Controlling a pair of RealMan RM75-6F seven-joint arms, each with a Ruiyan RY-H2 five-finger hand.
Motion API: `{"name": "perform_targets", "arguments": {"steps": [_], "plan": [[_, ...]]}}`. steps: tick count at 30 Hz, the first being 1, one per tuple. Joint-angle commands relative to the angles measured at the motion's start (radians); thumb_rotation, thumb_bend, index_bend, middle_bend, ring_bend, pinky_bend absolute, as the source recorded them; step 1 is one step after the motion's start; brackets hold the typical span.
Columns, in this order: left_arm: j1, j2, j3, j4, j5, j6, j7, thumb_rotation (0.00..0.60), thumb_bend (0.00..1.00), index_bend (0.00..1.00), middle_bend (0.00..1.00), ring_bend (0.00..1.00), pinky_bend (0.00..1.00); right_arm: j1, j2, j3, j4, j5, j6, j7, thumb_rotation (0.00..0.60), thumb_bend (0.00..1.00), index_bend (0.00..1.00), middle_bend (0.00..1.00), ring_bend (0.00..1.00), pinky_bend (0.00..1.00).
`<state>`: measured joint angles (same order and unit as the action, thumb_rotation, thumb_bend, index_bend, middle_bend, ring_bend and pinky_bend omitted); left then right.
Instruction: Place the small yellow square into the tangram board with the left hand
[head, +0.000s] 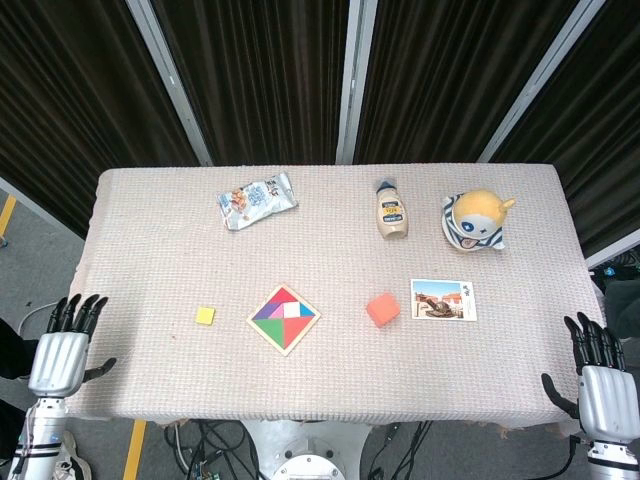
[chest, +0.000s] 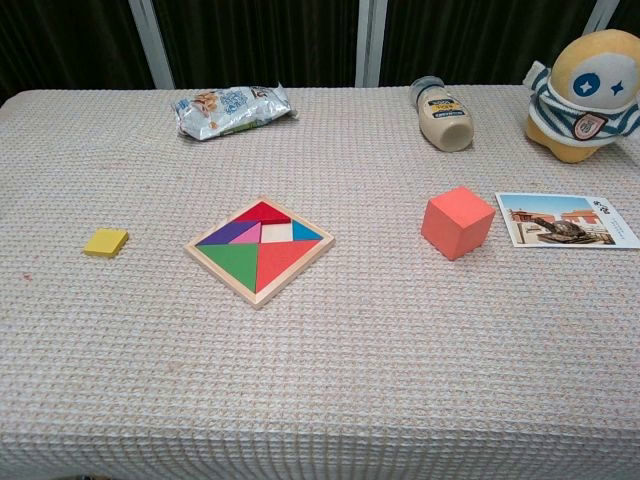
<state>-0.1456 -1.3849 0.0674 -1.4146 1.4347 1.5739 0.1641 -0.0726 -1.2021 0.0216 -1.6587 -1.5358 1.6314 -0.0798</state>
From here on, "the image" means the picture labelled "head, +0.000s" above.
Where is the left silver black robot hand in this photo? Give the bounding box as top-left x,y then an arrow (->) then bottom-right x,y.
27,293 -> 118,400

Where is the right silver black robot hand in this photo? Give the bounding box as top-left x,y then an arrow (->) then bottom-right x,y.
540,312 -> 640,442

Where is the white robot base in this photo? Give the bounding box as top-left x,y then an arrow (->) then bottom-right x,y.
239,418 -> 371,480

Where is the wooden tangram puzzle tray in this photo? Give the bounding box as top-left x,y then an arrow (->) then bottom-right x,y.
245,283 -> 323,358

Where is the black fabric object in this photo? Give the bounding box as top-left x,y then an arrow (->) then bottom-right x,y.
0,317 -> 41,382

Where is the white plastic bag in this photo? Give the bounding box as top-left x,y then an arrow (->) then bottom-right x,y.
52,430 -> 94,480

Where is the black equipment pile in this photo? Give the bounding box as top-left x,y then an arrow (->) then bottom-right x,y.
591,249 -> 640,341

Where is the photo postcard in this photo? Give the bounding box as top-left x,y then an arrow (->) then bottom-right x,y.
410,278 -> 478,322

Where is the green large triangle piece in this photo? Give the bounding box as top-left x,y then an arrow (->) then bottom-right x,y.
251,319 -> 287,352

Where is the yellow plush toy striped shirt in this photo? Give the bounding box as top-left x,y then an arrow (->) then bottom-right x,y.
440,188 -> 516,255

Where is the red large triangle piece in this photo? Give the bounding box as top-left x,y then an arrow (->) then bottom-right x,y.
285,315 -> 317,352

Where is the orange cube block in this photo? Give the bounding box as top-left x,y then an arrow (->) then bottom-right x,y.
365,292 -> 402,329

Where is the silver snack bag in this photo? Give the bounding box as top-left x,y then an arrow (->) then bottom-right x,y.
216,171 -> 299,232

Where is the black curtain panel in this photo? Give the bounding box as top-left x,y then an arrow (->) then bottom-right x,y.
354,0 -> 584,164
0,0 -> 201,239
152,0 -> 351,166
492,0 -> 640,259

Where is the beige mayonnaise bottle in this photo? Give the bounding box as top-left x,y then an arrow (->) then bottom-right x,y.
375,178 -> 410,241

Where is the beige woven tablecloth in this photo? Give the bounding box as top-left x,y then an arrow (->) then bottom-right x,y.
64,163 -> 609,432

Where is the grey floor cable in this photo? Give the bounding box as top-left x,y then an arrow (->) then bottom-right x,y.
18,298 -> 69,337

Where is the grey metal rail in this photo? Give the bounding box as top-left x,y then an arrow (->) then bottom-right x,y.
0,175 -> 86,242
584,242 -> 640,270

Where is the black cable bundle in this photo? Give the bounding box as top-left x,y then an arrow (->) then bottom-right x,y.
164,418 -> 261,480
367,420 -> 436,480

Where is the grey metal post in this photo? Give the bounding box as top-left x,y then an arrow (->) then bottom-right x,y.
477,0 -> 609,164
124,0 -> 215,167
334,0 -> 379,165

